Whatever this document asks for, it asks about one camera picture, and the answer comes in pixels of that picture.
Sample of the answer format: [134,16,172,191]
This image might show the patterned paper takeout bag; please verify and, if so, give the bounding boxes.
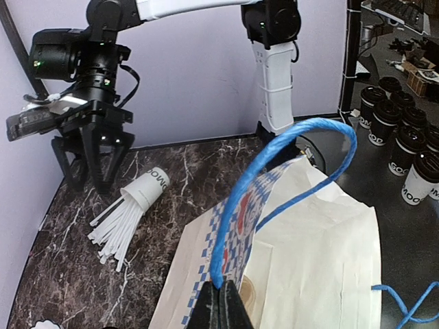
[147,117,439,329]

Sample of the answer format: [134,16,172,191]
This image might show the brown cardboard cup carrier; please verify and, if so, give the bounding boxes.
[239,276,256,308]

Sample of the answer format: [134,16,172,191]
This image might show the black sleeved cup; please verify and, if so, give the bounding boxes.
[359,86,387,130]
[368,99,401,147]
[388,125,426,177]

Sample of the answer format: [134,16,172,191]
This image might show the bundle of white wrapped straws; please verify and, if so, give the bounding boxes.
[88,196,143,272]

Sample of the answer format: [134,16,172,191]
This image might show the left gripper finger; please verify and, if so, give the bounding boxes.
[187,280,253,329]

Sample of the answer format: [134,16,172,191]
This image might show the white fluted ceramic bowl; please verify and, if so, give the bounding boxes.
[31,319,63,329]

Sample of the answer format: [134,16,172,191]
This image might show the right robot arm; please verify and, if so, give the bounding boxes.
[52,1,301,193]

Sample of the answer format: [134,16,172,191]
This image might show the white lidded cup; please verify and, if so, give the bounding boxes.
[401,151,438,206]

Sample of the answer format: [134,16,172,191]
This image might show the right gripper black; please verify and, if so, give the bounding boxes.
[51,68,134,195]

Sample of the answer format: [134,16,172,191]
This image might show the black sleeved cup far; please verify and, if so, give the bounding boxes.
[359,86,387,130]

